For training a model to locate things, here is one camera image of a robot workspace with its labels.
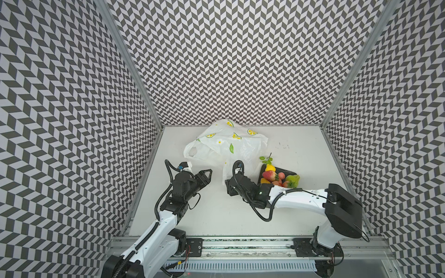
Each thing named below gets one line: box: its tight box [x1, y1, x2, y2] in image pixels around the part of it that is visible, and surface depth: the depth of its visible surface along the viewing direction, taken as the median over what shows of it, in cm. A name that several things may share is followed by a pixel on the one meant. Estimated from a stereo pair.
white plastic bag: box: [183, 119, 269, 185], surface depth 96 cm
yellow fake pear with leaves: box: [259, 152, 277, 172], surface depth 96 cm
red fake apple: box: [261, 170, 277, 182], surface depth 88 cm
